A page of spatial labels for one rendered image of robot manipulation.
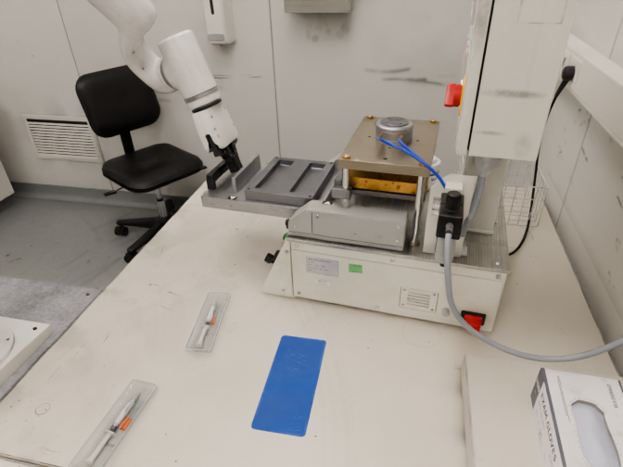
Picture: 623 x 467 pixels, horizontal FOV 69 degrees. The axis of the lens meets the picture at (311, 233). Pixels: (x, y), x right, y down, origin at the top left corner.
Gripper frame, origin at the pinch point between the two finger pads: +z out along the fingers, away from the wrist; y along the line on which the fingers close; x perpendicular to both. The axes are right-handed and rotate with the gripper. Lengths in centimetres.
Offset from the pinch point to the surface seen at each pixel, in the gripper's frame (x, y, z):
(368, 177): 35.3, 9.6, 7.7
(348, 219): 30.5, 16.2, 13.0
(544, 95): 69, 16, -2
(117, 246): -154, -81, 52
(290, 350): 14.6, 32.3, 33.0
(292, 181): 14.9, 2.9, 7.1
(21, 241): -211, -70, 31
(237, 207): 3.1, 10.9, 7.3
